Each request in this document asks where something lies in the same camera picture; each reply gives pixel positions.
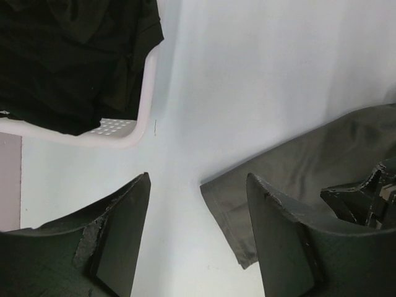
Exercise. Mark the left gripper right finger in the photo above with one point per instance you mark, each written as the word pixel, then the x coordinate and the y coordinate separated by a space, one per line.
pixel 302 252

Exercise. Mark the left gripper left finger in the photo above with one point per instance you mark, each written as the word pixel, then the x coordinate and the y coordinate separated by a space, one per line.
pixel 91 252

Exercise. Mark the grey t shirt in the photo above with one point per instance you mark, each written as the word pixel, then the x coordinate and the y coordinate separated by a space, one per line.
pixel 343 151

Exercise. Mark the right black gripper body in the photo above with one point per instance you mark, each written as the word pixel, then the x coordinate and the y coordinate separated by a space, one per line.
pixel 370 203

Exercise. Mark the black t shirts pile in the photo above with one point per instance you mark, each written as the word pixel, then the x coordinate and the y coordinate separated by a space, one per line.
pixel 66 65

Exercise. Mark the white plastic basket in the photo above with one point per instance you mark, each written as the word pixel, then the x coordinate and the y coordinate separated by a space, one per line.
pixel 113 133

